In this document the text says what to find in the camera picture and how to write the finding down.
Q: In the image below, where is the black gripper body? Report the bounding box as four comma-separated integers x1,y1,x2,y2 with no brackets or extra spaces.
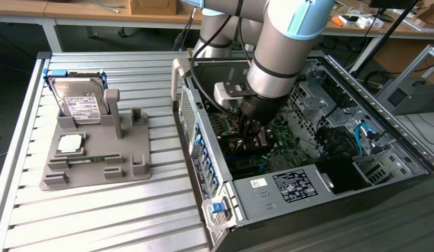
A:
239,94,286,126

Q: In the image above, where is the graphics card with metal bracket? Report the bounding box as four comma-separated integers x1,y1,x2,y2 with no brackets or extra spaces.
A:
222,135,274,160

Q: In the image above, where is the CPU socket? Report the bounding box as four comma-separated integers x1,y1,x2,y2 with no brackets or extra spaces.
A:
222,114,244,132

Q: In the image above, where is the green motherboard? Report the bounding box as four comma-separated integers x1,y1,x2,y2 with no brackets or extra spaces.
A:
206,104,308,179

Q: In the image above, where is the silver perforated disk bay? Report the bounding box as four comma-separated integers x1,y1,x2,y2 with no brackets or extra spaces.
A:
288,65,364,134

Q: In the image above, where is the grey power supply unit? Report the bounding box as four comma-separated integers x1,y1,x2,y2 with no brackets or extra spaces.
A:
232,165,335,221

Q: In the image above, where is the silver slotted disk bay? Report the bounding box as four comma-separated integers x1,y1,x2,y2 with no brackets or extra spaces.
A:
352,152,414,184

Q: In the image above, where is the open black PC case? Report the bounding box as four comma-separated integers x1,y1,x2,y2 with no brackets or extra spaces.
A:
171,50,434,252

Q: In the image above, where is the grey plastic parts rack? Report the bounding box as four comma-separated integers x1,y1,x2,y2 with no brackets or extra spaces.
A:
39,88,152,192

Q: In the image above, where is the green RAM stick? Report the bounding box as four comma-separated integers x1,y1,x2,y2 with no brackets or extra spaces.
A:
49,153,120,165

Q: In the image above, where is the grey computer tower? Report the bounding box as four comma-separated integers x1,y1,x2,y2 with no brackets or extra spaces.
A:
375,77,434,116

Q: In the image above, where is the flat white box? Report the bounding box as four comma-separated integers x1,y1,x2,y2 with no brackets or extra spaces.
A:
356,17,384,29

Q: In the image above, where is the black slanted tripod pole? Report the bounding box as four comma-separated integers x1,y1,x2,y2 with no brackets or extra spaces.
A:
348,0,423,78

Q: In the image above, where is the brown cardboard box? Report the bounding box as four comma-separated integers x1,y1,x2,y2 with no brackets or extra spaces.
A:
129,0,178,16

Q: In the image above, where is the black monitor with stand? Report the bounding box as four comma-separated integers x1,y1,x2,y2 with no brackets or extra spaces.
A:
368,0,419,23

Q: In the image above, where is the silver CPU chip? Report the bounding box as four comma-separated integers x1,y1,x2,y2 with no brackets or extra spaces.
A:
57,135,87,153

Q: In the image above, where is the silver hard disk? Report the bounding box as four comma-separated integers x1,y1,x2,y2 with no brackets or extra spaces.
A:
49,76,108,125

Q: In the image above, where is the cluttered wooden desk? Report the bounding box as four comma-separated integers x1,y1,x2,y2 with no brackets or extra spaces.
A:
307,0,434,71

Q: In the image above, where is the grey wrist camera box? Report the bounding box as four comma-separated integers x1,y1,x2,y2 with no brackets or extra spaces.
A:
214,82,255,111

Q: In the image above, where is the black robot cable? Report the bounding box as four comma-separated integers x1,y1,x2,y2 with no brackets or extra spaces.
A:
172,0,255,116

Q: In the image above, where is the light blue wire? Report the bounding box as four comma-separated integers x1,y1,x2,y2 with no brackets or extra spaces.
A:
355,122,374,158

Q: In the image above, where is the thin grey cable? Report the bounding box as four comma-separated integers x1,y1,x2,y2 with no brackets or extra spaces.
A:
92,0,128,13

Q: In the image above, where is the blue disk carrier bracket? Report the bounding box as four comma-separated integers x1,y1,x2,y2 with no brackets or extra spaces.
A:
43,68,108,90

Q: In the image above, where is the wooden desk with grey frame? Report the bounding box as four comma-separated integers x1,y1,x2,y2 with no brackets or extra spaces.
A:
0,0,203,53

